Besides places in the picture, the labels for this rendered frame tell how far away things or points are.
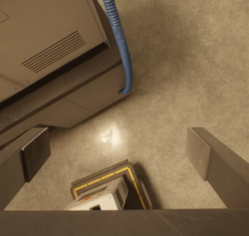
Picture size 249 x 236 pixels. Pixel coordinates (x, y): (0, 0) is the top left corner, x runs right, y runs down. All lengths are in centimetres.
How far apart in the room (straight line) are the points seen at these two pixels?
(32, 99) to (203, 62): 133
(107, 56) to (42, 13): 36
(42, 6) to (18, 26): 9
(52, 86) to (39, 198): 113
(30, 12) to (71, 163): 126
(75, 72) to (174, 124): 93
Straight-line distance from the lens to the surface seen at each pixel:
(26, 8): 59
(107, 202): 86
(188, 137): 17
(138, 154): 151
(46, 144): 17
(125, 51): 73
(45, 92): 91
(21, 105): 96
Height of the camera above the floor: 150
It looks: 79 degrees down
